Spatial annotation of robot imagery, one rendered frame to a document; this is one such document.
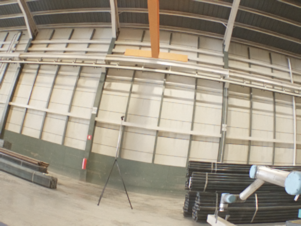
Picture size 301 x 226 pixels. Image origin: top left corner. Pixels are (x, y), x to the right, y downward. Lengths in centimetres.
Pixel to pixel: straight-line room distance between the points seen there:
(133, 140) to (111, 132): 107
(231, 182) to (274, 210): 91
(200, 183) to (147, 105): 824
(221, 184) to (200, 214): 55
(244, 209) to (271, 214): 53
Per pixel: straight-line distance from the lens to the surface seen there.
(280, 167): 450
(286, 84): 1289
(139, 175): 1054
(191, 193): 396
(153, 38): 987
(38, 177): 464
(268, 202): 368
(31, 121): 1311
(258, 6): 1206
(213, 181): 344
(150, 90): 1154
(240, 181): 358
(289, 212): 392
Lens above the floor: 56
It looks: 19 degrees up
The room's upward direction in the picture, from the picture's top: 9 degrees clockwise
